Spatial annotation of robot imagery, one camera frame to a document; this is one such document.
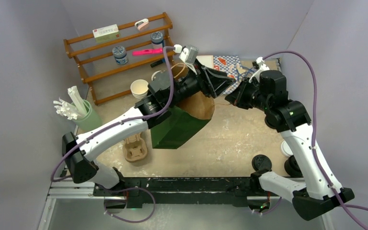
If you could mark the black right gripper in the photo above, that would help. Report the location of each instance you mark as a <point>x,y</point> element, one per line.
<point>238,95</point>

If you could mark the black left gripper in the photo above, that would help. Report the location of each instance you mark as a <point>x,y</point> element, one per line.
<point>211,81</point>

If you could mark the green paper bag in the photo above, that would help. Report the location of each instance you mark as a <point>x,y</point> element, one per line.
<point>187,118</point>

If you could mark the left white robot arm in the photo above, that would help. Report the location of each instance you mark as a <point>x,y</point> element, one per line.
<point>80,152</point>

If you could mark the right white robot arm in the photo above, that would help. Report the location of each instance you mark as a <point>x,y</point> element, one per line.
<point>320,190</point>

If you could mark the blue checkered paper bag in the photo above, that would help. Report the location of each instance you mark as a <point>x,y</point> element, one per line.
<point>229,65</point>

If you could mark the white paper bag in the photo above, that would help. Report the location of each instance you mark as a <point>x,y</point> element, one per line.
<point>206,60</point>

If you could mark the black blue marker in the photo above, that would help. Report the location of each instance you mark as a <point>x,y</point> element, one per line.
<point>158,62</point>

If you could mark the black cup lid near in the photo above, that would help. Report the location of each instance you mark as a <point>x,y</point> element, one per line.
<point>261,162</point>

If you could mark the pink marker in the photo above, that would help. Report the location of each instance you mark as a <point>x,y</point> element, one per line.
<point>147,52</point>

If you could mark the white cup lid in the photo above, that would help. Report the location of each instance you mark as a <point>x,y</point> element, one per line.
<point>285,149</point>

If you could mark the blue lidded jar right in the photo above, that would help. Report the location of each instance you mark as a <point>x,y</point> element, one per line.
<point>157,40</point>

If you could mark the blue lidded jar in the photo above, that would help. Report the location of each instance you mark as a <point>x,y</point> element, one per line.
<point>120,55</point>
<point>157,40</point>

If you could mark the pink white clip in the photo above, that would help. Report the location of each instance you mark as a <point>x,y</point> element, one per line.
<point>142,25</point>

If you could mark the blue lidded jar left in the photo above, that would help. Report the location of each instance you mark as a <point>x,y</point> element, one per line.
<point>120,55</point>

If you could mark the wooden shelf rack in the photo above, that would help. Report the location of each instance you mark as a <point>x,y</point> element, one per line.
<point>110,50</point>

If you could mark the white green box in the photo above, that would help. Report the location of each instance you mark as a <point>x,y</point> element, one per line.
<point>106,34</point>

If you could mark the green straw holder cup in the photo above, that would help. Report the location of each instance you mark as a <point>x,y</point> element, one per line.
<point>91,121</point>

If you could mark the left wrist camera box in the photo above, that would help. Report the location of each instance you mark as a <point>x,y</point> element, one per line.
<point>188,55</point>

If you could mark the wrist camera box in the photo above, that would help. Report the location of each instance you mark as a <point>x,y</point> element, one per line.
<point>188,55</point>
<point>260,66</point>

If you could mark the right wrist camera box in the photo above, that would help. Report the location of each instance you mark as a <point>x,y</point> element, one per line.
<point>260,66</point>

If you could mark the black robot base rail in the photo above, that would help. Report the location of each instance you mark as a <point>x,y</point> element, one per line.
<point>235,191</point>

